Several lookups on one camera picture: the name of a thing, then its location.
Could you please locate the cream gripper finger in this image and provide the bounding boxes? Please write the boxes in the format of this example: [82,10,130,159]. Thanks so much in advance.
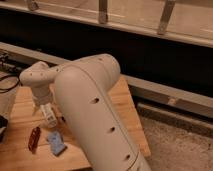
[32,105,40,116]
[51,101,61,115]

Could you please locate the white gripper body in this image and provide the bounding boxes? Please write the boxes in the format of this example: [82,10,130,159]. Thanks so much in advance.
[32,85,53,106]

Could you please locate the white squeeze bottle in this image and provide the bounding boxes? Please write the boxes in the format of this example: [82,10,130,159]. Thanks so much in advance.
[40,103,58,128]

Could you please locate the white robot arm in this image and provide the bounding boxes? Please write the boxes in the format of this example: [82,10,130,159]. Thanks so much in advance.
[20,54,151,171]

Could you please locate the blue sponge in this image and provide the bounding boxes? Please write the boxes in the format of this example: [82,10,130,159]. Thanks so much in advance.
[47,131,67,156]

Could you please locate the dark object at left edge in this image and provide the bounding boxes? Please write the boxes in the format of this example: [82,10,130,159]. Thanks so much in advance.
[0,115,8,143]

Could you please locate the black cable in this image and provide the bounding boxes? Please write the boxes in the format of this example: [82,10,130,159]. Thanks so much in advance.
[0,73,23,94]

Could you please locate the middle metal bracket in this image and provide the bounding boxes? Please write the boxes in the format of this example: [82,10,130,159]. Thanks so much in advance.
[98,0,108,24]

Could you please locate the right metal bracket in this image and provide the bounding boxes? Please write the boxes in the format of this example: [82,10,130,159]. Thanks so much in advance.
[157,0,176,35]

